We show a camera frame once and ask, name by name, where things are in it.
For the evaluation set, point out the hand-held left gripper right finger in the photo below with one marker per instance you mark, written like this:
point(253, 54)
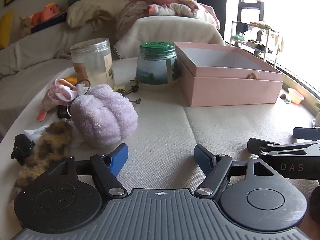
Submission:
point(202, 159)

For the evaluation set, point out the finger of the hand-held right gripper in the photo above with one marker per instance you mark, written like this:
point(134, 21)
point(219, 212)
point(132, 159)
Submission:
point(260, 146)
point(307, 133)

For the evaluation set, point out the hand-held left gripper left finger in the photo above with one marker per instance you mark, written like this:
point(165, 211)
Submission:
point(118, 160)

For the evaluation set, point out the pink cardboard box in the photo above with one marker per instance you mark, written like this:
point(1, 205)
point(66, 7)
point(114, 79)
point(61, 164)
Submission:
point(225, 91)

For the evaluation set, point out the leopard print scrunchie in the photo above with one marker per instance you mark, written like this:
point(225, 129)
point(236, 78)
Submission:
point(47, 145)

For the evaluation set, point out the pink white cloth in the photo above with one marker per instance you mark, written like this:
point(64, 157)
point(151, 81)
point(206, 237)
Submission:
point(61, 92)

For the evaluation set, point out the black hair claw clip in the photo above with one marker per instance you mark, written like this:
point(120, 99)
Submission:
point(21, 148)

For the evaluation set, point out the green lid glass jar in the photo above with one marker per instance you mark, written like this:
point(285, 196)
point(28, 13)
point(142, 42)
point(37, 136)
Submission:
point(156, 67)

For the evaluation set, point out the clear plastic jar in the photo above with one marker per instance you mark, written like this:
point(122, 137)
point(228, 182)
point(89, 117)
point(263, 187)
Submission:
point(92, 62)

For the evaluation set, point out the metal shoe rack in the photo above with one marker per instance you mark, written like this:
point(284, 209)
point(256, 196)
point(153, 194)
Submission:
point(255, 41)

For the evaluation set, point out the white throw blanket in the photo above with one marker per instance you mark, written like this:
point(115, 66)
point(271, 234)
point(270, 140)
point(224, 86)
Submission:
point(170, 32)

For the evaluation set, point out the beige pillow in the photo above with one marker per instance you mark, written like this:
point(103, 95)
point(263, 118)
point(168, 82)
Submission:
point(95, 12)

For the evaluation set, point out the dark blue tray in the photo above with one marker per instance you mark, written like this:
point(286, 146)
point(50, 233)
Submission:
point(47, 25)

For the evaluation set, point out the floral blanket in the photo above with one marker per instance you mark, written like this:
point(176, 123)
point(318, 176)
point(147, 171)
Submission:
point(170, 5)

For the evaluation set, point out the beige plush toy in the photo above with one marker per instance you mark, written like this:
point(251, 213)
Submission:
point(25, 26)

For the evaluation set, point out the yellow cushion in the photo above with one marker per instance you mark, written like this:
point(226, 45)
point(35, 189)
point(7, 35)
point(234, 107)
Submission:
point(5, 28)

